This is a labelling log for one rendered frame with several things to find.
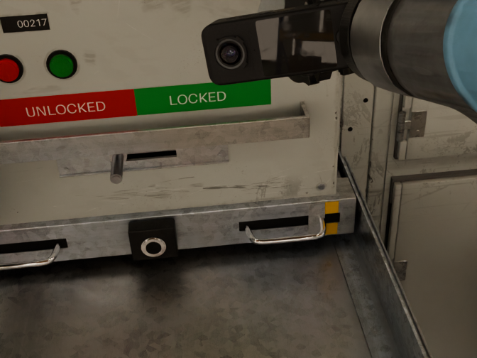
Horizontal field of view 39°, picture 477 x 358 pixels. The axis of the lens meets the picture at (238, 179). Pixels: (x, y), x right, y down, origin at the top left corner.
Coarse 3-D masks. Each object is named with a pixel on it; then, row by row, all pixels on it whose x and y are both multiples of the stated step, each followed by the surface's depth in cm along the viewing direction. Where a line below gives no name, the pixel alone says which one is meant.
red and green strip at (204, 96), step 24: (48, 96) 77; (72, 96) 78; (96, 96) 78; (120, 96) 78; (144, 96) 78; (168, 96) 79; (192, 96) 79; (216, 96) 79; (240, 96) 80; (264, 96) 80; (0, 120) 78; (24, 120) 79; (48, 120) 79; (72, 120) 79
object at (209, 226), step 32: (352, 192) 89; (32, 224) 86; (64, 224) 86; (96, 224) 87; (192, 224) 88; (224, 224) 89; (256, 224) 89; (288, 224) 90; (352, 224) 91; (0, 256) 88; (32, 256) 89; (64, 256) 89; (96, 256) 90
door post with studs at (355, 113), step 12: (348, 84) 103; (360, 84) 104; (348, 96) 105; (360, 96) 105; (372, 96) 105; (348, 108) 106; (360, 108) 106; (348, 120) 107; (360, 120) 107; (348, 132) 108; (360, 132) 109; (348, 144) 110; (360, 144) 110; (348, 156) 111; (360, 156) 111; (360, 168) 113; (360, 180) 114
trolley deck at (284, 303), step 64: (128, 256) 93; (192, 256) 92; (256, 256) 91; (320, 256) 91; (0, 320) 84; (64, 320) 83; (128, 320) 83; (192, 320) 82; (256, 320) 82; (320, 320) 81
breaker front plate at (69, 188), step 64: (0, 0) 71; (64, 0) 71; (128, 0) 72; (192, 0) 73; (256, 0) 73; (128, 64) 76; (192, 64) 77; (0, 128) 79; (64, 128) 80; (128, 128) 81; (320, 128) 83; (0, 192) 84; (64, 192) 85; (128, 192) 86; (192, 192) 87; (256, 192) 88; (320, 192) 89
